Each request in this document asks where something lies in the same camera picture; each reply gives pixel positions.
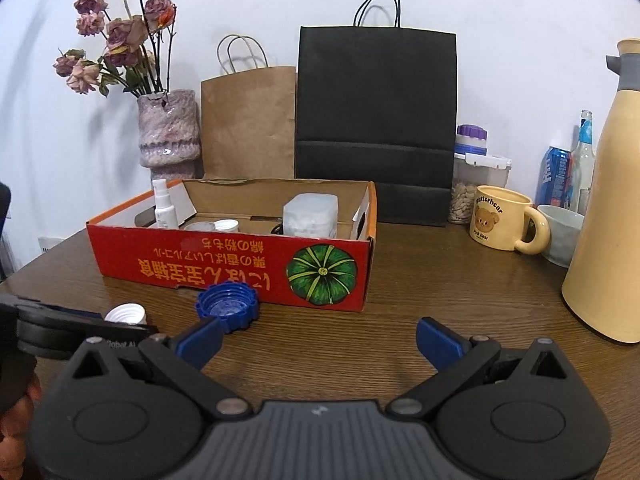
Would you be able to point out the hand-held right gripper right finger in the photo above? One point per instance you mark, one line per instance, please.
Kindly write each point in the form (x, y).
(440, 342)

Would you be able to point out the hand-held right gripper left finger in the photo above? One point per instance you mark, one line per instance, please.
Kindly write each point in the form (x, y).
(202, 340)

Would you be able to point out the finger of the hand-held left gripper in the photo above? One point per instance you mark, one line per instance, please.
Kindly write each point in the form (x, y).
(90, 327)

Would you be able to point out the small white cap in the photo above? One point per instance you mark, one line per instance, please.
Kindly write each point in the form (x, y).
(125, 314)

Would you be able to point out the blue bottle cap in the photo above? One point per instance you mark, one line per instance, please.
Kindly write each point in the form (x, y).
(227, 305)

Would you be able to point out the red cardboard box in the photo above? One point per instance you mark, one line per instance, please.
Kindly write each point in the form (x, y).
(230, 265)

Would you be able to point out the white round container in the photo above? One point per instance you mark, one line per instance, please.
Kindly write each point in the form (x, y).
(202, 226)

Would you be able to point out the white ribbed bottle cap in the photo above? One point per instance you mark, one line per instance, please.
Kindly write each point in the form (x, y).
(227, 225)

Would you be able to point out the white spray bottle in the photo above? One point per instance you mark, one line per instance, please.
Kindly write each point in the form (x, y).
(164, 207)

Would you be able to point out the clear cotton swab box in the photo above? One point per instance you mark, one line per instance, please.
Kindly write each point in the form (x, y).
(310, 215)

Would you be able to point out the person's left hand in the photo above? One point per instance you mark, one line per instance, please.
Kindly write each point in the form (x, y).
(12, 440)

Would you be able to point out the yellow bear mug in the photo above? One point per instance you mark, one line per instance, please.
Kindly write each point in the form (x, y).
(500, 217)

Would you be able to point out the clear seed container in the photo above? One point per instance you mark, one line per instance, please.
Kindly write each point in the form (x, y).
(462, 190)

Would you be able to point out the grey bowl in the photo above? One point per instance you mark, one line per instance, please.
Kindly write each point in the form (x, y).
(562, 235)

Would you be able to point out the blue drink can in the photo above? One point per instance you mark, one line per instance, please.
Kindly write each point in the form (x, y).
(555, 177)

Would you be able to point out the purple lid jar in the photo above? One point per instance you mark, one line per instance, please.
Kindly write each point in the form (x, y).
(471, 140)

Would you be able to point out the yellow thermos jug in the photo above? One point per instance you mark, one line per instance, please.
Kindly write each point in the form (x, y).
(610, 200)

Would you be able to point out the brown paper bag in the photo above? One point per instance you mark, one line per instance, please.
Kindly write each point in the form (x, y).
(250, 120)

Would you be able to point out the black paper bag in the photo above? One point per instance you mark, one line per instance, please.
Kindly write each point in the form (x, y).
(375, 120)

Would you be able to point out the dried pink roses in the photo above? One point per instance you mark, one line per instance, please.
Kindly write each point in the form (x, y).
(120, 35)

